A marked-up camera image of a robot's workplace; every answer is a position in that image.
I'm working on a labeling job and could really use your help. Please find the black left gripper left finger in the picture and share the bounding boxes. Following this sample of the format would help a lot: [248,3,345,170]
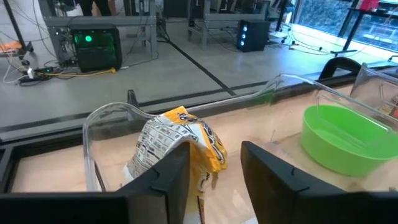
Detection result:
[116,141,192,224]

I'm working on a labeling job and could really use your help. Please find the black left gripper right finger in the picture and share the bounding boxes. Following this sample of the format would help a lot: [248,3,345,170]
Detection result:
[240,140,342,224]

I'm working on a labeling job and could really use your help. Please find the orange taco mix packet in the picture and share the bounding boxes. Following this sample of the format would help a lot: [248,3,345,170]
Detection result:
[384,95,398,119]

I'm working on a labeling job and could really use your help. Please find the green plastic bowl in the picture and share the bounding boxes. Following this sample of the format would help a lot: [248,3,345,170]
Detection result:
[300,105,398,178]

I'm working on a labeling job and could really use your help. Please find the clear plastic bin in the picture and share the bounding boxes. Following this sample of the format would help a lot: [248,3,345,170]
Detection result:
[82,73,398,192]
[349,62,398,122]

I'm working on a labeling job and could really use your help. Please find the black arched clamp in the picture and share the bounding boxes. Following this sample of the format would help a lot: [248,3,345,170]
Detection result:
[126,89,140,110]
[318,57,362,80]

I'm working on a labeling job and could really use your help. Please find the computer tower green light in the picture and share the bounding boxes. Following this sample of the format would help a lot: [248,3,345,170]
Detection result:
[69,24,123,73]

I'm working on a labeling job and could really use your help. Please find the computer tower blue lights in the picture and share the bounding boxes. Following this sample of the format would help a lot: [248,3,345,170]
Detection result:
[236,20,271,53]

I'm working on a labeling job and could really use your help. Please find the black power strip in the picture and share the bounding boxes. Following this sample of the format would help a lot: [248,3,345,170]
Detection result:
[17,66,53,85]

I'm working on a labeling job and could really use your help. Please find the grey metal desk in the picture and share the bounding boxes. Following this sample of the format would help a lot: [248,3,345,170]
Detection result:
[186,0,271,50]
[39,0,159,60]

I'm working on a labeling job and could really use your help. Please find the black desk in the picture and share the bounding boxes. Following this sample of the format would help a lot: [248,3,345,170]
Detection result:
[330,0,398,57]

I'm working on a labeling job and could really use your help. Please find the person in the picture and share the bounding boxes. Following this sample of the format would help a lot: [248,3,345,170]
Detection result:
[79,0,113,17]

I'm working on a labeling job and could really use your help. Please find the red box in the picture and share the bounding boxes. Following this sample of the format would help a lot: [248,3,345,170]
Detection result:
[357,0,381,12]

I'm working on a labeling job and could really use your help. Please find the yellow power cable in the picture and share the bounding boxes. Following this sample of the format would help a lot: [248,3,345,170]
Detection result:
[39,67,118,78]

